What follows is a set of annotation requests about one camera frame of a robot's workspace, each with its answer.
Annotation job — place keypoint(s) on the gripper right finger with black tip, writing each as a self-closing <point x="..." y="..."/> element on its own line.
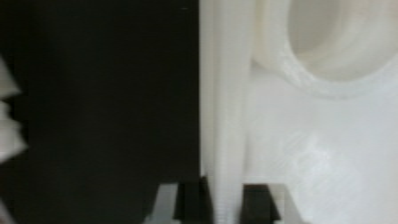
<point x="268" y="207"/>

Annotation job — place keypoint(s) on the gripper left finger with black tip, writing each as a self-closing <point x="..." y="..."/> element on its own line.
<point x="181" y="205"/>

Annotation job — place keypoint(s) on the white square table top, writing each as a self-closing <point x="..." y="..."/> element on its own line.
<point x="298" y="108"/>

